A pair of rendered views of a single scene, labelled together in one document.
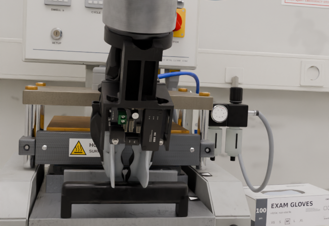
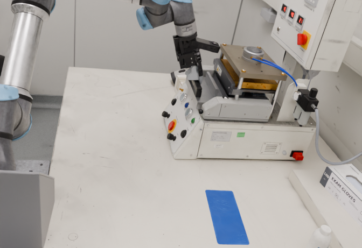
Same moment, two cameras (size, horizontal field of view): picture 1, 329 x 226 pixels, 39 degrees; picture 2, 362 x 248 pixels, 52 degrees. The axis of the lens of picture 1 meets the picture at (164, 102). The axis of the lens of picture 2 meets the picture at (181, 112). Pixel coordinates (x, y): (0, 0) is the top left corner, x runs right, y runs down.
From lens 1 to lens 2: 1.40 m
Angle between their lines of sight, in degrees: 84
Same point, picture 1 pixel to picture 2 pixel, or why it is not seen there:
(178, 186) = (196, 86)
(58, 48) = (277, 35)
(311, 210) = (352, 204)
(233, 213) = (204, 107)
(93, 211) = not seen: hidden behind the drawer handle
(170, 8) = (179, 29)
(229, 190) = (213, 102)
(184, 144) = (228, 84)
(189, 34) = (308, 49)
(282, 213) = (335, 188)
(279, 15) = not seen: outside the picture
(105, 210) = not seen: hidden behind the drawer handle
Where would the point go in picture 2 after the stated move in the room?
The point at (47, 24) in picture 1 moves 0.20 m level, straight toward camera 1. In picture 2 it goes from (278, 23) to (232, 19)
